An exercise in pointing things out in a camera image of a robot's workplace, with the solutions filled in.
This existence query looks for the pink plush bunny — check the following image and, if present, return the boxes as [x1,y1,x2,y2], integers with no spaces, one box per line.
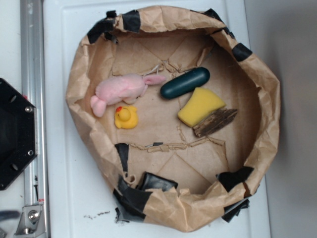
[90,74,166,117]

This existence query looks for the yellow rubber duck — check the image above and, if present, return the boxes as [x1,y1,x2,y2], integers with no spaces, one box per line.
[114,106,138,129]

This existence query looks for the yellow sponge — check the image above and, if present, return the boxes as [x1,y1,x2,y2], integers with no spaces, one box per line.
[177,87,226,127]

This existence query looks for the brown paper bag bin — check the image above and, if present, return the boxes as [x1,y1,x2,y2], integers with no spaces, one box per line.
[66,5,280,232]

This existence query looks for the dark green capsule case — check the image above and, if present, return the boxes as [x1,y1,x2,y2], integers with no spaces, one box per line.
[160,67,211,99]

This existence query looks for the dark wood piece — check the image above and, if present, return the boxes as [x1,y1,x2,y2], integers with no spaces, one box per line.
[193,108,238,137]

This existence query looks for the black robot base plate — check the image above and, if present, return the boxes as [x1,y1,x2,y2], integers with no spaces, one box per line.
[0,78,37,191]

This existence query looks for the aluminium extrusion rail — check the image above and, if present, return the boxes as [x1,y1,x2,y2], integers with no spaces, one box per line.
[20,0,51,238]

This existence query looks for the metal corner bracket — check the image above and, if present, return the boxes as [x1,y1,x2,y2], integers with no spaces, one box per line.
[14,205,45,238]

